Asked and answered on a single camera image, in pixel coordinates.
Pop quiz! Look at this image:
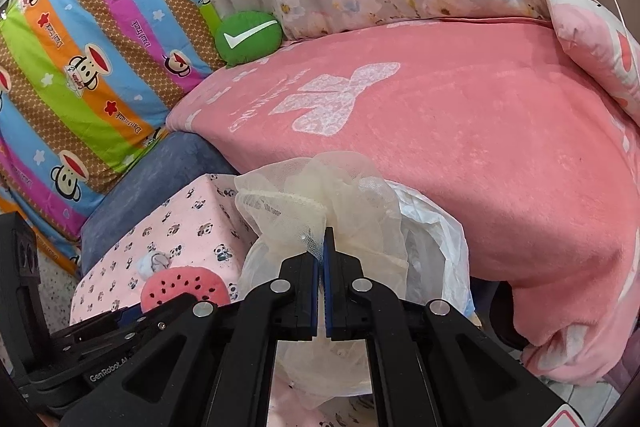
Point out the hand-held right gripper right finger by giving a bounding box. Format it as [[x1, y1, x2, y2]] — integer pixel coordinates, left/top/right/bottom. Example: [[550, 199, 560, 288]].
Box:
[[322, 227, 583, 427]]

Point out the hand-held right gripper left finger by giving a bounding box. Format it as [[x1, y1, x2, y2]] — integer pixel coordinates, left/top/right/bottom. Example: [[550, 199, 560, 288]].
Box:
[[57, 252, 323, 427]]

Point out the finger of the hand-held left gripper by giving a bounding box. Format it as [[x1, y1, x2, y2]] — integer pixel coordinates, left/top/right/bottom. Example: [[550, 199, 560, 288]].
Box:
[[50, 293, 198, 358]]

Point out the cream mesh net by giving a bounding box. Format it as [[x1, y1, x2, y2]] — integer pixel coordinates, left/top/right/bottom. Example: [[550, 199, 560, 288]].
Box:
[[234, 152, 408, 413]]

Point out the light blue sock ball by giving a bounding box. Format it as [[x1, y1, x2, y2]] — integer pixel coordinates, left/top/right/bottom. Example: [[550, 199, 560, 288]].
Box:
[[137, 252, 171, 280]]

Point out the pink watermelon plush pad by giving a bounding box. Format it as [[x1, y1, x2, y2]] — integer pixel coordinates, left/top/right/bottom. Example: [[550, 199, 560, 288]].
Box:
[[140, 266, 232, 314]]

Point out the blue sofa cushion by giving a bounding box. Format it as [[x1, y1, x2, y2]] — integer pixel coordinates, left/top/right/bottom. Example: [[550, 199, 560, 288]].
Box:
[[80, 132, 241, 278]]

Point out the pink blanket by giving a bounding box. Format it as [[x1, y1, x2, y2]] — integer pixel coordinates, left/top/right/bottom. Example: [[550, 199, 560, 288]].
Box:
[[165, 18, 640, 383]]

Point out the striped monkey print quilt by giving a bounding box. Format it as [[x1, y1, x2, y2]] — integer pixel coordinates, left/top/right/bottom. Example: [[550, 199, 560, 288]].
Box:
[[0, 0, 226, 258]]

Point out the green check mark cushion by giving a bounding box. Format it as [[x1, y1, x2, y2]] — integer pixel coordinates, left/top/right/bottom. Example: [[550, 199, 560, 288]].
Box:
[[215, 11, 283, 68]]

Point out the pink pillow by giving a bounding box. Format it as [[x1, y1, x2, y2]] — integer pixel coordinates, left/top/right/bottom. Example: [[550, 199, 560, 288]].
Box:
[[541, 0, 640, 128]]

